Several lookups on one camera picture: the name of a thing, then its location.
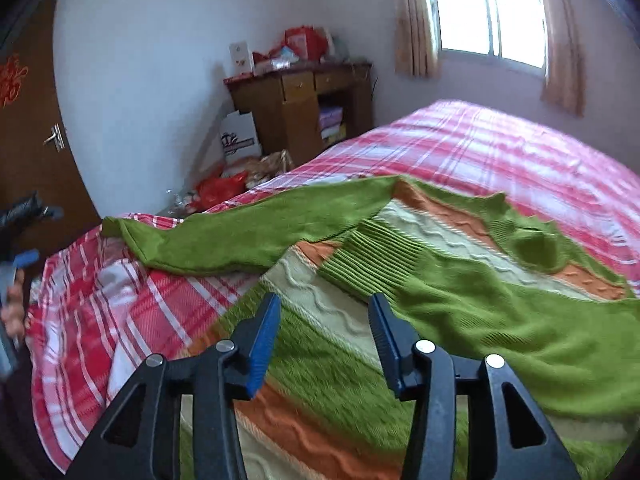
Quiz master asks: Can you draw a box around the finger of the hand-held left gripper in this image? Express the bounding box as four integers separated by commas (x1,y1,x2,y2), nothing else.
0,190,64,233
0,249,41,273

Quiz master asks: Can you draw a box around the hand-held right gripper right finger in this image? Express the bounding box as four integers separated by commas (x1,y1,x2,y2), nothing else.
367,292,583,480

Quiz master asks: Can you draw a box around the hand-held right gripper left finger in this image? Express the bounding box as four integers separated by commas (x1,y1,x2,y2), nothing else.
65,292,283,480

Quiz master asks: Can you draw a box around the green striped knit sweater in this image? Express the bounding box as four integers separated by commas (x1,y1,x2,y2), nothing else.
100,176,640,480

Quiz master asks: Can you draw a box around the person's left hand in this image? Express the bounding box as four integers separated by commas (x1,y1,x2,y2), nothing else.
0,280,29,338

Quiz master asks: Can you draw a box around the brown wooden door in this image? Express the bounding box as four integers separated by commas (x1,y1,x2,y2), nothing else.
0,0,103,271

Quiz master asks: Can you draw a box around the red paper door decoration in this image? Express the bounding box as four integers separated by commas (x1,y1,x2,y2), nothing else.
0,52,26,108

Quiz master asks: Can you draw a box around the red plastic bag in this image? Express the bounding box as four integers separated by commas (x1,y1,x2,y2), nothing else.
195,171,249,211

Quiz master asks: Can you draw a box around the golden brown bag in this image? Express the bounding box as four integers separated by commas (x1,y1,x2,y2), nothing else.
249,150,294,186

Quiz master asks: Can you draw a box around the white paper bag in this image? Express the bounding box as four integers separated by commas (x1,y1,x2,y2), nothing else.
217,110,263,166

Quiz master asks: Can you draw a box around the red white plaid bed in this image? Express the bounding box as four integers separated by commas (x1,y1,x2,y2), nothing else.
25,100,640,476

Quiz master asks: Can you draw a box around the brown wooden desk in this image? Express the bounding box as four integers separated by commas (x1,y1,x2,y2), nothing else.
223,62,376,168

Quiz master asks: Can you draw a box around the purple box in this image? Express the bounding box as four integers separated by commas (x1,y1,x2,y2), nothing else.
319,106,346,133

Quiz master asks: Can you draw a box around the red gift bag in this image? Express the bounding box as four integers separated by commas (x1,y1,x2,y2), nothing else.
284,26,333,63

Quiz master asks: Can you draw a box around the beige patterned curtain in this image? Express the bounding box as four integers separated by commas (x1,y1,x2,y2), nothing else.
535,0,587,117
392,0,442,78

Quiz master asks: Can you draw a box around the window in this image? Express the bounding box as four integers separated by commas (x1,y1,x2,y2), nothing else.
422,0,548,73

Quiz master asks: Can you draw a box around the silver door handle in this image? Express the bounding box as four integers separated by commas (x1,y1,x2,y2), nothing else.
43,124,68,152

